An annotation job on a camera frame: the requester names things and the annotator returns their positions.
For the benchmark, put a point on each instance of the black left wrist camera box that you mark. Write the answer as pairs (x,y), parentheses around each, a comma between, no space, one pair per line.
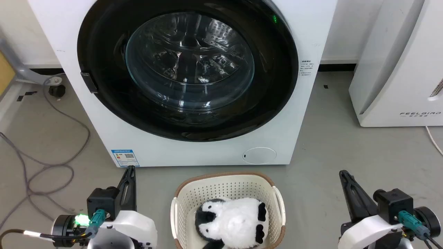
(102,202)

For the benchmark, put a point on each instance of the grey metal frame leg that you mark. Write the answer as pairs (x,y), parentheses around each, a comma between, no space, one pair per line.
(20,69)

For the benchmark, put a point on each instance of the black caster wheel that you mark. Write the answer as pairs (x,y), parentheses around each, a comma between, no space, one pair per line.
(57,91)

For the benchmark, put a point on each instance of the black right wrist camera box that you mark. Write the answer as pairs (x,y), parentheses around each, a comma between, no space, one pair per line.
(394,204)

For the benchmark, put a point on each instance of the black round washer door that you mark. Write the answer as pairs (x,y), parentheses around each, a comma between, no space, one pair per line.
(104,45)

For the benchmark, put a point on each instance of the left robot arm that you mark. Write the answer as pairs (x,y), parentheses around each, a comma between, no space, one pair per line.
(64,228)

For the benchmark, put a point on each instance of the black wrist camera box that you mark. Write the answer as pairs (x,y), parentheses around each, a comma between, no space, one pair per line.
(394,204)
(102,202)

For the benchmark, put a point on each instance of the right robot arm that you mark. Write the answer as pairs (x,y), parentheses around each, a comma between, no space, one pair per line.
(429,221)

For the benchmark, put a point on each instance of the white Feelbird appliance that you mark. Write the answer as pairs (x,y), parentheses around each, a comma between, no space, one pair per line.
(398,69)

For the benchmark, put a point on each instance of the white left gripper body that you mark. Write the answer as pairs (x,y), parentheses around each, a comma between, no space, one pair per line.
(135,224)

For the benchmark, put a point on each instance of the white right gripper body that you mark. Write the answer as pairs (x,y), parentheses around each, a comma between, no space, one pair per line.
(363,231)

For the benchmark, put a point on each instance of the large black tape piece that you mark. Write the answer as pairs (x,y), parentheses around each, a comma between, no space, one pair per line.
(26,95)

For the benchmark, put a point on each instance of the black and white panda plush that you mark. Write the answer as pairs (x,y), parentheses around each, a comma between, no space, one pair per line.
(235,221)

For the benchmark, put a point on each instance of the white front-load washing machine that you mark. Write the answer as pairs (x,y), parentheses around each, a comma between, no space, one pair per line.
(193,152)

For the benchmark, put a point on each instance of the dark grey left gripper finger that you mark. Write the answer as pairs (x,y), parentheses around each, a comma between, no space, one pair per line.
(123,193)
(132,193)

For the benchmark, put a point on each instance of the cream perforated laundry basket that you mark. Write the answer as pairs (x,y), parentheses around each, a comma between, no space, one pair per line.
(225,188)

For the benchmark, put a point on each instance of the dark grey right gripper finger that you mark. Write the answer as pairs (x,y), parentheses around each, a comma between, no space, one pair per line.
(350,200)
(365,205)

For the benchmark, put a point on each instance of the yellow wooden board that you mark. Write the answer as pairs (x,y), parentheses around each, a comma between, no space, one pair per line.
(5,74)

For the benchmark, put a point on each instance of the blue energy label sticker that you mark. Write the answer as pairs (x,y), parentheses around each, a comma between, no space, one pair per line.
(125,157)

